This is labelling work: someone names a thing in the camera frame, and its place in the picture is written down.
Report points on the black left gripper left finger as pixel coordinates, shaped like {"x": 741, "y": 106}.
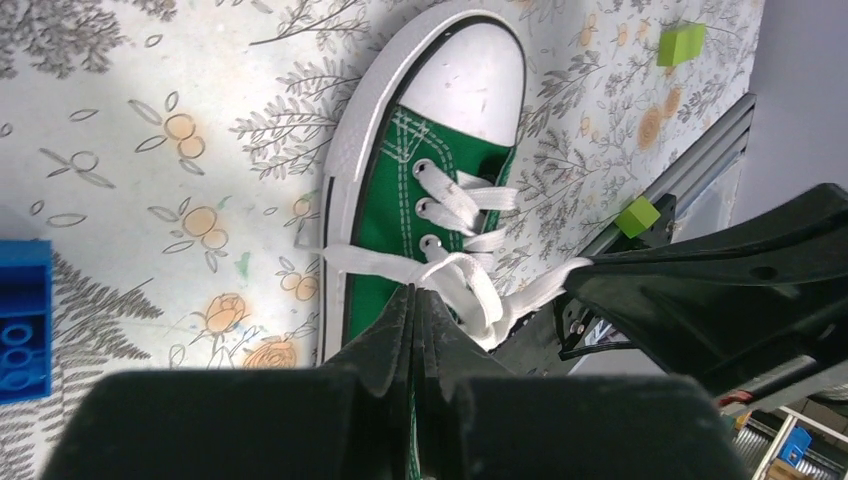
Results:
{"x": 252, "y": 424}

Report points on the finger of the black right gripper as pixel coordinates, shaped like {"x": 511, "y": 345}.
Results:
{"x": 749, "y": 308}

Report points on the green canvas sneaker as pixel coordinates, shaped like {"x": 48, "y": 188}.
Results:
{"x": 415, "y": 183}

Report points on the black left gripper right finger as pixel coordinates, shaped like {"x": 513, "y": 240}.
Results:
{"x": 583, "y": 424}

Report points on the floral table mat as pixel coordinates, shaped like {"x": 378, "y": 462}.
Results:
{"x": 172, "y": 151}

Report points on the lime green block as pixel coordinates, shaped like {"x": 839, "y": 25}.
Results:
{"x": 681, "y": 44}

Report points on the blue plastic cap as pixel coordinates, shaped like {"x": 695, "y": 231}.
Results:
{"x": 26, "y": 320}

